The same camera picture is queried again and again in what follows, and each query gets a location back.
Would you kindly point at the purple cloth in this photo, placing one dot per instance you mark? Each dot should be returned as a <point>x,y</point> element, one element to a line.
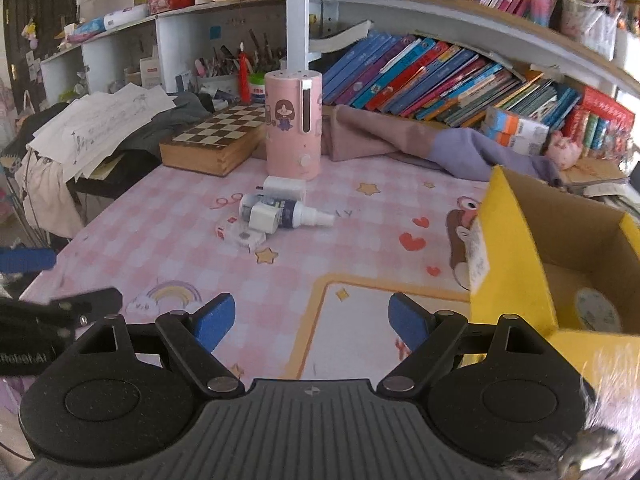
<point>450,152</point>

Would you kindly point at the grey cloth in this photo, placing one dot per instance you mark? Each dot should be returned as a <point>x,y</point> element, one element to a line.
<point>170,120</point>

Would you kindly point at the white sheet papers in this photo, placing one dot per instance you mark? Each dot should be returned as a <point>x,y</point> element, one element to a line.
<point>100,120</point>

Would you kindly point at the pink pig plush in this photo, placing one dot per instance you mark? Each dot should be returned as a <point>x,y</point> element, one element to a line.
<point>562,150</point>

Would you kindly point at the white wooden bookshelf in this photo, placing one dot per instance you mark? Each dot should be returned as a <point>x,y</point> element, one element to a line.
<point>298,10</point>

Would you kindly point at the pen holder with brushes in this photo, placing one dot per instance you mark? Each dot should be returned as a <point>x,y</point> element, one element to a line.
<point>220,77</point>

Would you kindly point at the row of blue books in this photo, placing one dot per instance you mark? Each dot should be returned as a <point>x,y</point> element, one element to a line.
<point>425,75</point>

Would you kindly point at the yellow cardboard box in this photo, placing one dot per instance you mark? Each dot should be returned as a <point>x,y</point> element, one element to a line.
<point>505,240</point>

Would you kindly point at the small white charger cube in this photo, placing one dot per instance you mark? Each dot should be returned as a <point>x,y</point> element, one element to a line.
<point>262,219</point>

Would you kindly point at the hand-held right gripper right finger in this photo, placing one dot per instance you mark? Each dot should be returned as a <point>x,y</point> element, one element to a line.
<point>407,322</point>

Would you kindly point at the orange and white carton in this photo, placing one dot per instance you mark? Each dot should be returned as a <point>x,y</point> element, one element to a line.
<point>517,132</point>

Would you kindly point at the red dictionary books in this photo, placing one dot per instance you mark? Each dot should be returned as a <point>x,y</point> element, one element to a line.
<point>600,125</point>

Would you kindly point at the pink checked table mat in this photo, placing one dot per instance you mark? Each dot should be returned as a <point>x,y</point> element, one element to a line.
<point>165,220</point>

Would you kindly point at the white cloth bag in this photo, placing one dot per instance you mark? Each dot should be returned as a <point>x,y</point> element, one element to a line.
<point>47,195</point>

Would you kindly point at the pink cylindrical humidifier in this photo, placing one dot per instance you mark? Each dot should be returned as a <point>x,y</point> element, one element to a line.
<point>290,145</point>

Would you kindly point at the red and white small box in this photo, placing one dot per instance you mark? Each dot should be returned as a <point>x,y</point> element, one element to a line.
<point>240,235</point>

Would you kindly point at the white power adapter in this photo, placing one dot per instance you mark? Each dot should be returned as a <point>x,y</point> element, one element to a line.
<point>285,189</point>

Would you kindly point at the fluffy grey sleeve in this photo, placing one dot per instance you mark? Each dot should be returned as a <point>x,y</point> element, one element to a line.
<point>607,390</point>

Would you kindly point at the wooden chessboard box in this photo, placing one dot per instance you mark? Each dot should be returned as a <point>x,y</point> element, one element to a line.
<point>215,135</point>

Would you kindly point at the white spray bottle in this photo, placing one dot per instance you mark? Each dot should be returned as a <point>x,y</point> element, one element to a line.
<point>295,214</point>

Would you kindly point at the clear box of markers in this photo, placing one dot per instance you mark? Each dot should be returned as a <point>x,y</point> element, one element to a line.
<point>590,15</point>

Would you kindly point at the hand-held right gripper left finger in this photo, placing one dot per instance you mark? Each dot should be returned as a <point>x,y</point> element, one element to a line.
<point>217,320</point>

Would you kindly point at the white tissue pack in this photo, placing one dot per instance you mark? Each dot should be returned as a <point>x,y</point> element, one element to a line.
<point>125,16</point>

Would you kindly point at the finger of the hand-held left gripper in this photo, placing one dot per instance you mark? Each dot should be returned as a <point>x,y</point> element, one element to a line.
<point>27,259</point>
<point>95,302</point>

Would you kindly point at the yellow tape roll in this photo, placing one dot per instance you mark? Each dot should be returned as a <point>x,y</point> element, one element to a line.
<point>597,310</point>

